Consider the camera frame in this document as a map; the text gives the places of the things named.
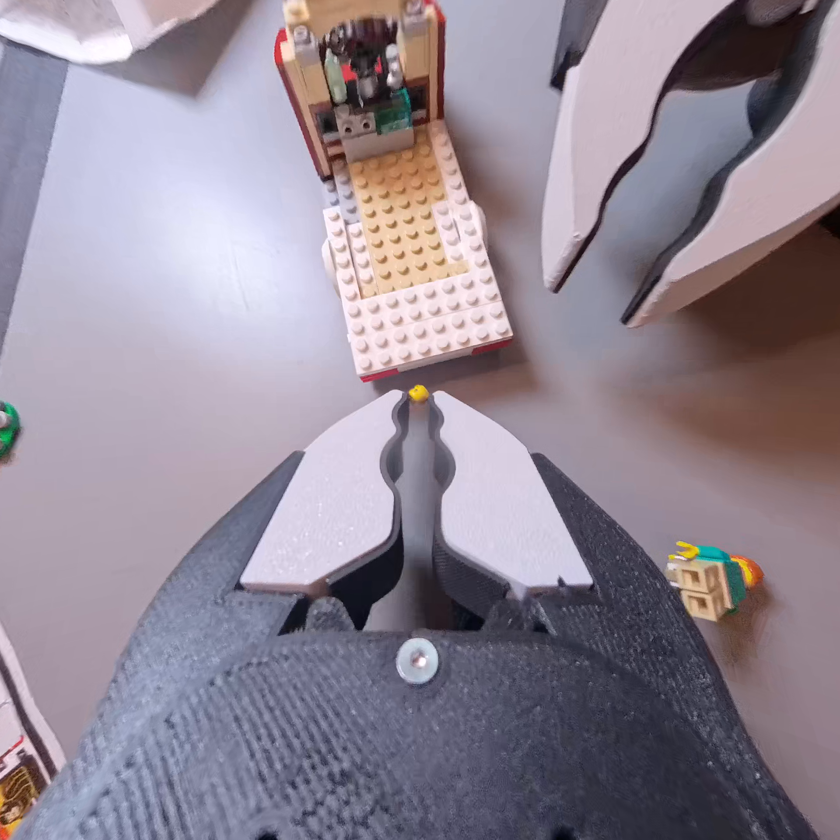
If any white tan lego house model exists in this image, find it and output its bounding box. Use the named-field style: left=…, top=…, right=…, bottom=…
left=274, top=0, right=515, bottom=383

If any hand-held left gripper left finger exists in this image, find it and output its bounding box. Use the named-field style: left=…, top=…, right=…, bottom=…
left=241, top=390, right=404, bottom=595

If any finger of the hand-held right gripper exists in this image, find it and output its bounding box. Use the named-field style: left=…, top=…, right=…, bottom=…
left=620, top=0, right=840, bottom=329
left=541, top=0, right=739, bottom=294

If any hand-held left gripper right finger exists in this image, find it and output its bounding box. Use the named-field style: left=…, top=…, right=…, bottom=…
left=430, top=392, right=595, bottom=599

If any white paper bag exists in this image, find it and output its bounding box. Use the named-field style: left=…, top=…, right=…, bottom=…
left=0, top=0, right=253, bottom=67

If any lego sticker sheet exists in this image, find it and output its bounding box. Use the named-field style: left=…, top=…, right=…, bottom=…
left=0, top=623, right=67, bottom=821

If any green minifigure torso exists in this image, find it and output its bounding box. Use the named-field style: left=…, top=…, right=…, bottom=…
left=676, top=541, right=749, bottom=614

